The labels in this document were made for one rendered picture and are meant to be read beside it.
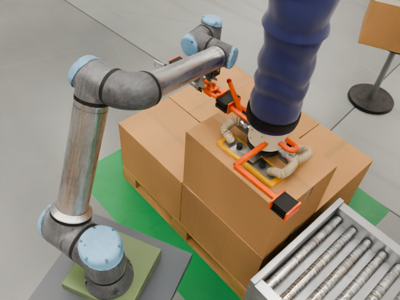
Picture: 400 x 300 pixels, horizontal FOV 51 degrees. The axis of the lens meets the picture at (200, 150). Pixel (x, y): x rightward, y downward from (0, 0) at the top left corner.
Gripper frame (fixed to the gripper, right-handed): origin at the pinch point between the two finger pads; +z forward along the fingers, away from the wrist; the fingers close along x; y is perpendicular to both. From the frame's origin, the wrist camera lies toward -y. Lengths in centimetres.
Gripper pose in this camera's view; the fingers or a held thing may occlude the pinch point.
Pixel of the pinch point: (202, 84)
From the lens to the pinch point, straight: 205.6
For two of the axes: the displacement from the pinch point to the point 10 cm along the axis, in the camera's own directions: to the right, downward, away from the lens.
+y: 6.7, 5.8, -4.6
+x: 7.4, -4.7, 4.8
